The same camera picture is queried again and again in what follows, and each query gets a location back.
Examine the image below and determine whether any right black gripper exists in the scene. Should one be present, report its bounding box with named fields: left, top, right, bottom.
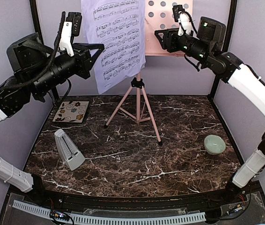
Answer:
left=155, top=27, right=211, bottom=64

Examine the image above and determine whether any pink music stand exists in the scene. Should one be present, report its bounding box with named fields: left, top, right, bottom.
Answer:
left=104, top=0, right=193, bottom=146

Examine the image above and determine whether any sheet music page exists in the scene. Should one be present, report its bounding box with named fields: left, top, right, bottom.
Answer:
left=81, top=0, right=146, bottom=94

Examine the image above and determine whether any white metronome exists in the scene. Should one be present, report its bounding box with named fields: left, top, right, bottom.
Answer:
left=54, top=129, right=86, bottom=171

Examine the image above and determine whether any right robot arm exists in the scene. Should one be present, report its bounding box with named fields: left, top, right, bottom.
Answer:
left=155, top=17, right=265, bottom=203

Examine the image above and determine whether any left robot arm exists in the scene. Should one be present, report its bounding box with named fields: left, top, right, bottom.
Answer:
left=0, top=33, right=104, bottom=204

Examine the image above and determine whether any floral square plate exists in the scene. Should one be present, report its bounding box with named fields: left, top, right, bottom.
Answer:
left=52, top=101, right=89, bottom=123

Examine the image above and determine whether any green ceramic bowl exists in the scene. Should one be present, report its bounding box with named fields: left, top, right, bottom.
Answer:
left=204, top=135, right=226, bottom=156

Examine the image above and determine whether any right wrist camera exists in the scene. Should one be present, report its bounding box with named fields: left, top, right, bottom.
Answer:
left=172, top=5, right=195, bottom=36

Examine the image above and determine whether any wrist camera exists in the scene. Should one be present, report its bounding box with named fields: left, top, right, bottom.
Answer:
left=172, top=5, right=195, bottom=36
left=59, top=12, right=82, bottom=57

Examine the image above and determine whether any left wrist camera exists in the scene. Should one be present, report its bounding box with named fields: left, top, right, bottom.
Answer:
left=59, top=12, right=82, bottom=57

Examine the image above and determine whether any black frame post right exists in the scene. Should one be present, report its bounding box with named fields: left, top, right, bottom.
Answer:
left=208, top=0, right=238, bottom=102

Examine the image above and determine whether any black front rail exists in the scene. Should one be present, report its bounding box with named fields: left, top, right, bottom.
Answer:
left=10, top=181, right=262, bottom=214

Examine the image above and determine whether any white slotted cable duct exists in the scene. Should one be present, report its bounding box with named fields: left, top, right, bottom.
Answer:
left=12, top=200, right=206, bottom=225

